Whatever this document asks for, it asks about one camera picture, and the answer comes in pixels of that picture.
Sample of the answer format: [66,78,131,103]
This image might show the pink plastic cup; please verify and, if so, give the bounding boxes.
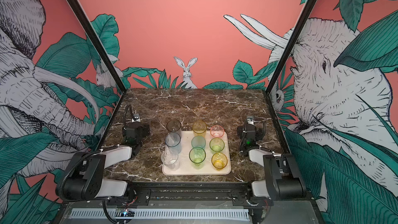
[210,125,225,138]

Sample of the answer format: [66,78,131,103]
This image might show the short green plastic cup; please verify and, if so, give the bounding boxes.
[209,138,225,154]

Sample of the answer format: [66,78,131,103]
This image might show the yellow plastic cup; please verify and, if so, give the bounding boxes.
[211,152,228,170]

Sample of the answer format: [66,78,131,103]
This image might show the blue plastic cup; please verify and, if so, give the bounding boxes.
[165,132,181,153]

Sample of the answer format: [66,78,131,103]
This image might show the dark grey plastic cup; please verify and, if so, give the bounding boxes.
[166,119,182,136]

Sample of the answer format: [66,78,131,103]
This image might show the clear plastic cup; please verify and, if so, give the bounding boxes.
[161,147,179,170]

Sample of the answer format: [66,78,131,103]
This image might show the beige plastic tray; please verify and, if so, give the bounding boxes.
[162,131,231,176]

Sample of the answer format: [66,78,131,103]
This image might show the orange plastic cup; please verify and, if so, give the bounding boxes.
[192,120,207,138]

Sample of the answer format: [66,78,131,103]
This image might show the teal frosted plastic cup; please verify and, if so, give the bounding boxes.
[191,136,206,149]

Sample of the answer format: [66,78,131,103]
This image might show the tall green plastic cup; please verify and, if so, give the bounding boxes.
[189,147,206,169]

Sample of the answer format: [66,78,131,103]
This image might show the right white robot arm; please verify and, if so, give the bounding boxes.
[237,116,307,201]

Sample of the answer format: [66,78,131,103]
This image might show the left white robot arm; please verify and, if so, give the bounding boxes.
[56,114,150,202]

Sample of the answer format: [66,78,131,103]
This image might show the white vented strip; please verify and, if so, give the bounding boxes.
[68,208,250,221]

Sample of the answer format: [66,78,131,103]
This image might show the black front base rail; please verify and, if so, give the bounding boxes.
[107,181,276,208]

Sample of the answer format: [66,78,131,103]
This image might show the left black frame post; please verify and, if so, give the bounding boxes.
[51,0,127,93]

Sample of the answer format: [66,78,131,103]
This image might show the black frame post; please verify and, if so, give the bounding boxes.
[51,0,127,93]
[265,0,329,94]

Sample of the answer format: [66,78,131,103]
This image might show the right black frame post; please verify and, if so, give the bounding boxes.
[265,0,329,94]

